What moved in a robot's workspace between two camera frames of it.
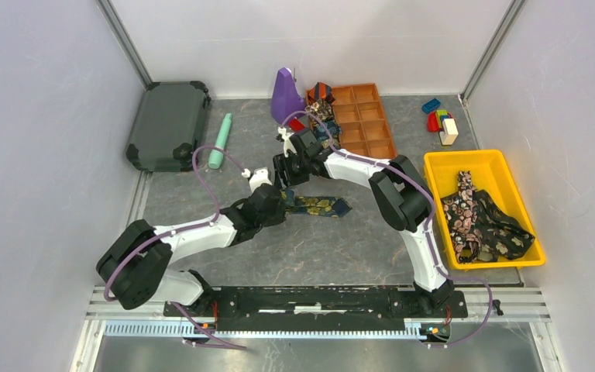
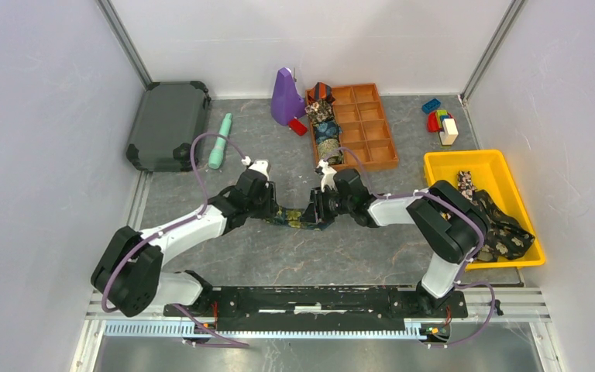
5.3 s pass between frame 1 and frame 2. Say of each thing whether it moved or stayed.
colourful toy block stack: stayed
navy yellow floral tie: moved
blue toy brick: stayed
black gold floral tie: stayed
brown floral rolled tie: stayed
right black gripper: moved
